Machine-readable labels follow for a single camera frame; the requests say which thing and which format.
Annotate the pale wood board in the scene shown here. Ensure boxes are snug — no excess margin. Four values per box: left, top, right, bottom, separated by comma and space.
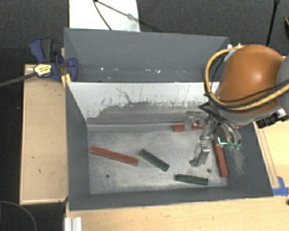
19, 64, 69, 205

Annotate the grey metal bin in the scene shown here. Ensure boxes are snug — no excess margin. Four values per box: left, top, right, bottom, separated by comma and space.
63, 27, 274, 211

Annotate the dark green flat block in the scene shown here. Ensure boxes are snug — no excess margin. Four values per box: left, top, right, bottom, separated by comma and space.
138, 148, 170, 172
174, 173, 209, 186

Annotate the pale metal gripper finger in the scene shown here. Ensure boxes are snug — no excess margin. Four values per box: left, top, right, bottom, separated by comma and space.
184, 111, 206, 131
189, 141, 211, 167

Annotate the red-brown flat block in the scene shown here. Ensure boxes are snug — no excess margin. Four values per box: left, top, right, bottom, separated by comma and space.
211, 140, 229, 178
172, 123, 205, 132
89, 145, 139, 167

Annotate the black cylinder on white bracket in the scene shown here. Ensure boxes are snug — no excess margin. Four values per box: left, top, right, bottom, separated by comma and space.
256, 109, 289, 129

